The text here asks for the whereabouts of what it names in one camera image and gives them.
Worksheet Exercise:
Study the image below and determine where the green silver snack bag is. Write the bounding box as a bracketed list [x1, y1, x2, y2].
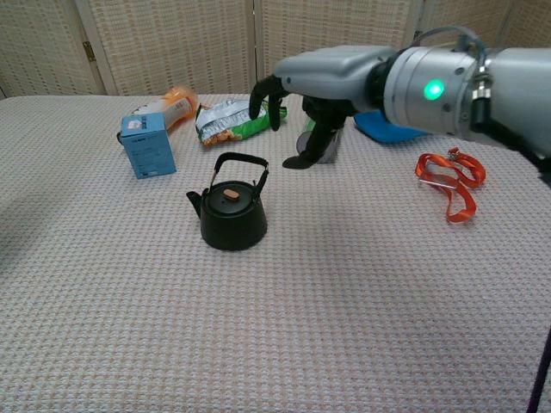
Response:
[195, 97, 288, 149]

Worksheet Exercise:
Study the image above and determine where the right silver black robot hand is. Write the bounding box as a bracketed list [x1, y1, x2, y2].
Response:
[249, 45, 397, 170]

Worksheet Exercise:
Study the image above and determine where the black kettle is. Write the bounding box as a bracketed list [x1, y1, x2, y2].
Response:
[186, 151, 270, 252]

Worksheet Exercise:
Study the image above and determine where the blue detergent bottle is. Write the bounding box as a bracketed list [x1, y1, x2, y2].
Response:
[353, 109, 434, 145]

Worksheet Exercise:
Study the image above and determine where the green chips can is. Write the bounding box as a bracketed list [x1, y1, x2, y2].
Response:
[295, 112, 346, 165]

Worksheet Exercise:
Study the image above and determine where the orange drink bottle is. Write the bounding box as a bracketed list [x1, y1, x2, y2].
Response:
[128, 84, 200, 135]

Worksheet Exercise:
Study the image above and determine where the small light blue box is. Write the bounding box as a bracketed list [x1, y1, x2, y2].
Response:
[119, 113, 178, 180]

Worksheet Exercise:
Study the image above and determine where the orange lanyard with clip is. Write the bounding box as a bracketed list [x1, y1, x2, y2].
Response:
[414, 147, 487, 224]

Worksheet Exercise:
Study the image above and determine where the dark right arm cable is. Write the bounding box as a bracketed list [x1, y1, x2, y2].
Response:
[526, 326, 551, 413]

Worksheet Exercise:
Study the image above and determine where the black kettle lid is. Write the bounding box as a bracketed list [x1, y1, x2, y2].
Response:
[206, 180, 254, 211]

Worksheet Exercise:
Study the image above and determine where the beige woven folding screen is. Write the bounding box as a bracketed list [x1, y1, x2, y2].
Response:
[0, 0, 551, 101]

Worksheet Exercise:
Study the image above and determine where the pale woven tablecloth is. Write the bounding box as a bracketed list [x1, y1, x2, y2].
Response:
[0, 92, 551, 413]

